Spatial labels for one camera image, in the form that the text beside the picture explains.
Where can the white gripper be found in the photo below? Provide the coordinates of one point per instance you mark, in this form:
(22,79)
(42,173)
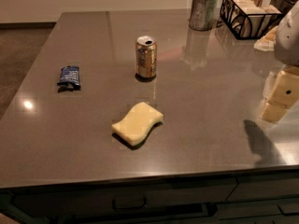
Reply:
(289,41)

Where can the yellow sponge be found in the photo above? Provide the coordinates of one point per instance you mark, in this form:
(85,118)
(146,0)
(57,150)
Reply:
(136,124)

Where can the blue rxbar wrapper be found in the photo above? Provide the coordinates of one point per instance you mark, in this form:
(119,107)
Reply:
(69,79)

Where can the loose napkin on counter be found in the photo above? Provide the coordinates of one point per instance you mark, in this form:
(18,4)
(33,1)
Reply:
(267,42)

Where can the metal cup with white items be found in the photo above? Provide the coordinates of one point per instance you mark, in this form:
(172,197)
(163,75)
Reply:
(202,14)

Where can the dark cabinet drawer front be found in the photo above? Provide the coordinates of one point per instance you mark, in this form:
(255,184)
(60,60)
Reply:
(174,196)

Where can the gold soda can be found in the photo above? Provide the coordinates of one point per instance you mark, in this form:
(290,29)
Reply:
(146,56)

